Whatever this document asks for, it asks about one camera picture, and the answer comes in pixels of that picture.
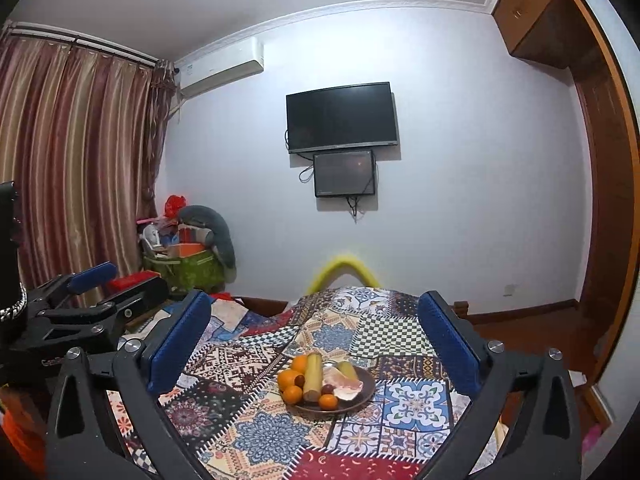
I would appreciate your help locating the white wall socket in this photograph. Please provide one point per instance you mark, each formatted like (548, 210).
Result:
(511, 290)

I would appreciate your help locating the yellow curved object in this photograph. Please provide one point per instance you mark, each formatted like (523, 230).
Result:
(345, 261)

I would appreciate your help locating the white air conditioner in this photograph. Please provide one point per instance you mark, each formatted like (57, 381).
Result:
(220, 72)

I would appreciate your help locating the small tangerine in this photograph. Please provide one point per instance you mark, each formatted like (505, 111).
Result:
(300, 363)
(327, 402)

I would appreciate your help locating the large orange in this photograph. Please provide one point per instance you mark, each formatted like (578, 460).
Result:
(292, 395)

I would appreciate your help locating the grey plush pillow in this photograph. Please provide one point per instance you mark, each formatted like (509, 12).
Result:
(225, 245)

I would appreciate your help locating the long cut banana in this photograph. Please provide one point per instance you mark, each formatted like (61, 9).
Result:
(312, 375)

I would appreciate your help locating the patchwork printed tablecloth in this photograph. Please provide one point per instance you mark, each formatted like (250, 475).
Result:
(280, 440)

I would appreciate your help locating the striped brown curtain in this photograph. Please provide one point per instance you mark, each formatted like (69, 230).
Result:
(75, 160)

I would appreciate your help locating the medium tangerine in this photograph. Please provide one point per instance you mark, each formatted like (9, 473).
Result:
(287, 379)

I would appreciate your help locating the wooden overhead cabinet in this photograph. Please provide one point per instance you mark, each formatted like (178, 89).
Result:
(530, 10)

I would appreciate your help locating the small black monitor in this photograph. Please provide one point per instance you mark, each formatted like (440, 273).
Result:
(345, 172)

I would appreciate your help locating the orange cloth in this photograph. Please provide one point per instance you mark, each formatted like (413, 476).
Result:
(22, 435)

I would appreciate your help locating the short cut banana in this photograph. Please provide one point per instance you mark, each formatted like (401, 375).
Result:
(347, 370)

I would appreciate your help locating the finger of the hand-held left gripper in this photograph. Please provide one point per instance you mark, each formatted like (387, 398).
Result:
(92, 275)
(145, 292)

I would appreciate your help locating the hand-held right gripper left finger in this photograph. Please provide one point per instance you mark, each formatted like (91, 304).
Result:
(175, 340)

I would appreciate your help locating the curtain rail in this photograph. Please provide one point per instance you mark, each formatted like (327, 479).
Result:
(85, 42)

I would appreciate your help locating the orange box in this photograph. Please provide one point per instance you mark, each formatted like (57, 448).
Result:
(185, 251)

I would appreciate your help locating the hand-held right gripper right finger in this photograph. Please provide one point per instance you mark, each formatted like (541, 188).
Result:
(447, 345)

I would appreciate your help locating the red ornament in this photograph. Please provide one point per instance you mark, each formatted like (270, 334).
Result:
(175, 207)

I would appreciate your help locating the brown oval plate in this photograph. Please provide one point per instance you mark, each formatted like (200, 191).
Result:
(365, 385)

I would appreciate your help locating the peeled pomelo piece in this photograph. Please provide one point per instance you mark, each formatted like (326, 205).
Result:
(345, 387)

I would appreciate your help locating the red flat box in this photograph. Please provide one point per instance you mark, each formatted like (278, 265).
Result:
(132, 280)

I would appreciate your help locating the black wall television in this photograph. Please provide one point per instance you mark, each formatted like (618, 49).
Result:
(342, 115)

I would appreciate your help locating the wooden door frame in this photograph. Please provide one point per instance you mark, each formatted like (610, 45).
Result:
(607, 185)

